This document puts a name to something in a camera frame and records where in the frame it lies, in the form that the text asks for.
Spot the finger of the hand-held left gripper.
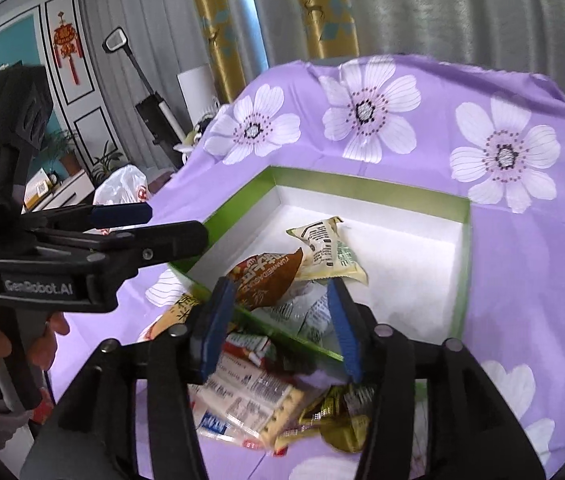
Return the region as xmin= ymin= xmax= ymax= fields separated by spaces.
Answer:
xmin=21 ymin=202 xmax=154 ymax=231
xmin=36 ymin=219 xmax=210 ymax=267

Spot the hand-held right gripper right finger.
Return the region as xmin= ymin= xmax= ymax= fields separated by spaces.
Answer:
xmin=326 ymin=279 xmax=549 ymax=480

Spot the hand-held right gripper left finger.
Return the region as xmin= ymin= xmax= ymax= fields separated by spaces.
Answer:
xmin=20 ymin=276 xmax=240 ymax=480

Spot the red white snack packet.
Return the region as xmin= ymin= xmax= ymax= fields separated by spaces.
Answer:
xmin=222 ymin=332 xmax=276 ymax=367

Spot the clear plastic snack packet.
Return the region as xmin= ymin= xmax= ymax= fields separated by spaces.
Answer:
xmin=272 ymin=280 xmax=336 ymax=342

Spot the red orange snack packet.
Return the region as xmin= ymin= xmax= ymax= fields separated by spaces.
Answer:
xmin=137 ymin=292 xmax=204 ymax=344

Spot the orange brown snack packet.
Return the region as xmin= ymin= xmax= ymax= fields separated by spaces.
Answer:
xmin=227 ymin=247 xmax=305 ymax=309

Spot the large white blue snack packet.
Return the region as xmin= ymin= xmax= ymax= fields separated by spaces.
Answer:
xmin=187 ymin=352 xmax=308 ymax=449

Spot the gold snack packet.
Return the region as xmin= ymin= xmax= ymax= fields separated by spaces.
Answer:
xmin=275 ymin=384 xmax=378 ymax=454

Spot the cream green snack packet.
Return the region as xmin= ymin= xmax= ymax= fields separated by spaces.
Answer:
xmin=286 ymin=216 xmax=369 ymax=285

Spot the green cardboard box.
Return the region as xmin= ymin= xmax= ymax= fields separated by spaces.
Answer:
xmin=168 ymin=165 xmax=472 ymax=364

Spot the white plastic bag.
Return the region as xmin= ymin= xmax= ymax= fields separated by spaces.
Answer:
xmin=93 ymin=164 xmax=151 ymax=206

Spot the potted green plant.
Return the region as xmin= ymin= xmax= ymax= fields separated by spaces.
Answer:
xmin=44 ymin=130 xmax=81 ymax=177
xmin=89 ymin=140 xmax=126 ymax=184

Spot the white low cabinet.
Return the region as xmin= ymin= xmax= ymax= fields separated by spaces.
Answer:
xmin=24 ymin=167 xmax=96 ymax=214

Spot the upright vacuum cleaner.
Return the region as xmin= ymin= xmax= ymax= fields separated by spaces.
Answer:
xmin=102 ymin=27 xmax=188 ymax=169

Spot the heap of small household items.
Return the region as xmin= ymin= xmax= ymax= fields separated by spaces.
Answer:
xmin=177 ymin=114 xmax=219 ymax=153

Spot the white flat panel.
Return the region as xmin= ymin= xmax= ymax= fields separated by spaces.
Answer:
xmin=177 ymin=65 xmax=220 ymax=127

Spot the purple floral bed sheet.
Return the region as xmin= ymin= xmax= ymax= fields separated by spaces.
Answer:
xmin=42 ymin=55 xmax=565 ymax=480

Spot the grey curtain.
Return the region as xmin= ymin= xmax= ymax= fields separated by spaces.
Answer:
xmin=77 ymin=0 xmax=224 ymax=171
xmin=352 ymin=0 xmax=565 ymax=102

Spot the yellow patterned curtain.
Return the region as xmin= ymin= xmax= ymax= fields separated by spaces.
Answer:
xmin=186 ymin=0 xmax=363 ymax=106

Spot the red knot wall ornament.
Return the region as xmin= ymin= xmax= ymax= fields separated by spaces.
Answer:
xmin=52 ymin=10 xmax=86 ymax=86

